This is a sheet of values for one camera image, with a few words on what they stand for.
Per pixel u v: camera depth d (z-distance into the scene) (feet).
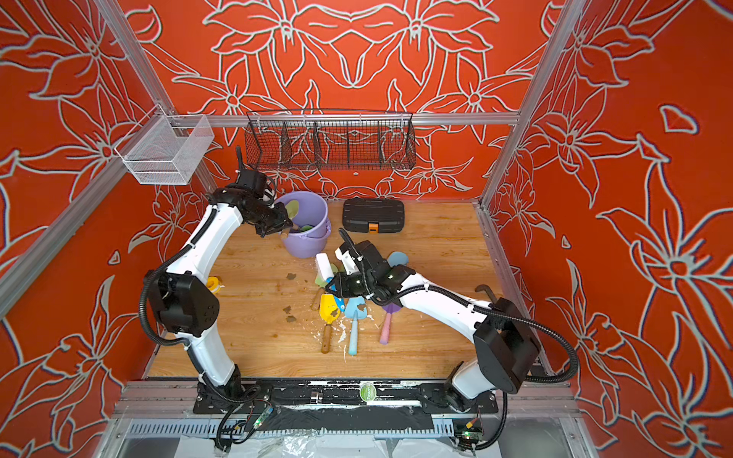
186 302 1.58
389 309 2.88
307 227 3.39
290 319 2.87
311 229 2.91
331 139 3.19
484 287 3.06
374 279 2.03
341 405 2.39
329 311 2.87
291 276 3.20
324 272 2.62
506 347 1.38
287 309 2.95
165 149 3.02
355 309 2.87
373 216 3.57
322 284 3.09
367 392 2.44
